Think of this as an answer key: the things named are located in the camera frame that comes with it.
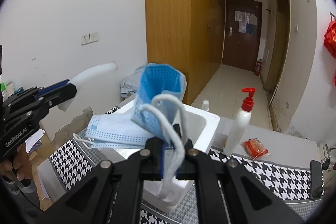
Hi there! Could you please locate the houndstooth table cloth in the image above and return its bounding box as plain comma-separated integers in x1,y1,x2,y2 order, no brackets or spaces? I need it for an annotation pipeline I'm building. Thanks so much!
49,105,326,224

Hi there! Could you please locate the dark brown entrance door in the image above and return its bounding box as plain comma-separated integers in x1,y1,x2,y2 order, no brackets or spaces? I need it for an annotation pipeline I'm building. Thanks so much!
222,0,263,71

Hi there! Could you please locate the blue face mask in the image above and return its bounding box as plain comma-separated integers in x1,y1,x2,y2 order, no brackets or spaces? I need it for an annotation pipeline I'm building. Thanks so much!
73,113,154,149
131,63,188,199

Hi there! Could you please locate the wall socket pair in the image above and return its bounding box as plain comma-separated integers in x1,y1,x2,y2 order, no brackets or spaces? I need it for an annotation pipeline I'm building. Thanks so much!
80,32,99,46

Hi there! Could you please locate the red hanging bag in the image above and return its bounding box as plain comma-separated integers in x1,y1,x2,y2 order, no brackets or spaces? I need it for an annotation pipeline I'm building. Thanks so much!
323,21,336,58

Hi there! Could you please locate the paper sheet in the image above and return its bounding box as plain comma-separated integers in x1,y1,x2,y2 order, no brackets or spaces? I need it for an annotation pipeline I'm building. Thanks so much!
25,129,45,154

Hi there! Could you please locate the black smartphone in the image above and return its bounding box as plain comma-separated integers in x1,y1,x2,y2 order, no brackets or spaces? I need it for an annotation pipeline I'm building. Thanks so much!
309,160,324,200

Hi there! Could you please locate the white pump lotion bottle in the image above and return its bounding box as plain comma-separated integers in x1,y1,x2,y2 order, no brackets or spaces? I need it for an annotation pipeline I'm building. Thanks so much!
223,88,256,156

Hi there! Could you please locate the side door frame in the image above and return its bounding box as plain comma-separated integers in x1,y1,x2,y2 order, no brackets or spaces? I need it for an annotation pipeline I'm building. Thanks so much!
265,0,290,95

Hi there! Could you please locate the red snack packet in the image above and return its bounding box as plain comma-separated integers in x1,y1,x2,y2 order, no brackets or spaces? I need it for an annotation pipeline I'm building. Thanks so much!
241,138,269,160

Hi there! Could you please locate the small clear spray bottle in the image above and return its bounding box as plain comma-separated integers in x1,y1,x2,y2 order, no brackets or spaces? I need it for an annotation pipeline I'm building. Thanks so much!
202,100,210,111

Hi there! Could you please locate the red fire extinguisher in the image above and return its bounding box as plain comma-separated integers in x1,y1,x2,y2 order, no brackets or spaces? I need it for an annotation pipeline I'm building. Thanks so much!
255,59,263,76

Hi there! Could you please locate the wooden wardrobe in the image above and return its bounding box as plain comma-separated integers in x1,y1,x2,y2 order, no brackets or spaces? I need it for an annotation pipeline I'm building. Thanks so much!
145,0,225,105

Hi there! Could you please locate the grey covered bundle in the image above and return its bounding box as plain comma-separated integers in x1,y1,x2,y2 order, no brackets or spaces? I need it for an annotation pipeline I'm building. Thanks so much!
120,65,146,98

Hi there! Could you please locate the person left hand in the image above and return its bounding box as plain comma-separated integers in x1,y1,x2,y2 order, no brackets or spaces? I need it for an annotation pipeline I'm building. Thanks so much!
0,143,33,181

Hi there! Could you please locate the white styrofoam box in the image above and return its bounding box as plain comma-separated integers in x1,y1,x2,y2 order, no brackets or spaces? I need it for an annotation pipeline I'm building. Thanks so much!
112,93,221,213

